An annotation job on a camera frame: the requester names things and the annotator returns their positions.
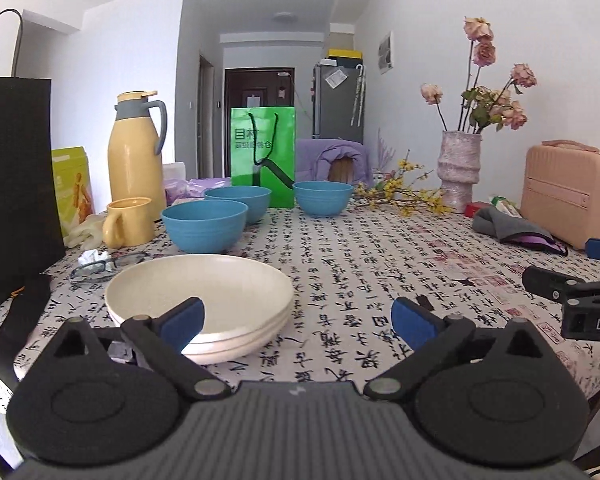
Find green snack packet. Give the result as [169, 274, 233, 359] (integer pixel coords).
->
[487, 195, 523, 218]

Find lilac dried grass sprigs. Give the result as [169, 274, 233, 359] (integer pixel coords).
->
[375, 129, 398, 173]

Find bunch of dried pink roses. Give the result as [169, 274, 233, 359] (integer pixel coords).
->
[420, 16, 537, 133]

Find dark brown entrance door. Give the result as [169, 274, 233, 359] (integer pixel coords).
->
[225, 67, 296, 181]

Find yellow green printed box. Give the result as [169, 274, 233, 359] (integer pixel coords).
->
[51, 146, 96, 241]

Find crumpled clear wrapper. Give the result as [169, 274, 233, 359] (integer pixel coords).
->
[78, 249, 112, 273]

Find folded pale umbrella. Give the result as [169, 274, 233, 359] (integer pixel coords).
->
[350, 65, 367, 127]

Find yellow thermos jug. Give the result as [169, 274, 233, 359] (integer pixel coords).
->
[107, 91, 168, 223]

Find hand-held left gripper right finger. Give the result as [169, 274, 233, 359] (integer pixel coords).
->
[364, 297, 556, 402]

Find brown side door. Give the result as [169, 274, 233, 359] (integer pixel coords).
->
[198, 52, 216, 178]

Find lilac jacket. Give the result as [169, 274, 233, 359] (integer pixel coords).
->
[295, 139, 376, 188]

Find yellow blossom branch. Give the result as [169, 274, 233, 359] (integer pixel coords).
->
[352, 159, 453, 217]

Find grey refrigerator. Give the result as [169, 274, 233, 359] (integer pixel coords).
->
[312, 62, 366, 143]

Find yellow mug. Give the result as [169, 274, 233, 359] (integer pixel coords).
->
[102, 197, 157, 249]

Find pink ribbed case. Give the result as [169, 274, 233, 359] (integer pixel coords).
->
[520, 140, 600, 251]

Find grey purple pouch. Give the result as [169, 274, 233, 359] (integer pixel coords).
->
[472, 205, 570, 257]

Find dark framed glasses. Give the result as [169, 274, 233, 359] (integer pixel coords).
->
[70, 251, 148, 283]

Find green paper bag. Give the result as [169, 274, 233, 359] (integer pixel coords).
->
[230, 106, 297, 209]

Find wall poster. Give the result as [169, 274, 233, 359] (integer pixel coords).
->
[378, 31, 396, 75]

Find black paper bag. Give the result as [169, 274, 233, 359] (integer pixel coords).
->
[0, 8, 66, 321]

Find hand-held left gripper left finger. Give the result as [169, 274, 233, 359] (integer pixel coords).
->
[42, 297, 232, 402]

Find lilac plastic bag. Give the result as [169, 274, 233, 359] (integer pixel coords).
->
[162, 162, 231, 206]

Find blue bowl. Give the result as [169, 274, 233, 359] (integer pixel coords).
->
[203, 186, 272, 226]
[293, 181, 354, 218]
[161, 199, 249, 254]

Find pale crumpled glove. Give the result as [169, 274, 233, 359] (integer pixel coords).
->
[65, 214, 106, 250]

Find wooden chair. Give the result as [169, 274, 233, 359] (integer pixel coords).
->
[327, 156, 357, 184]

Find pink speckled vase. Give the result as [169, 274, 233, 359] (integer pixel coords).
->
[436, 130, 483, 214]

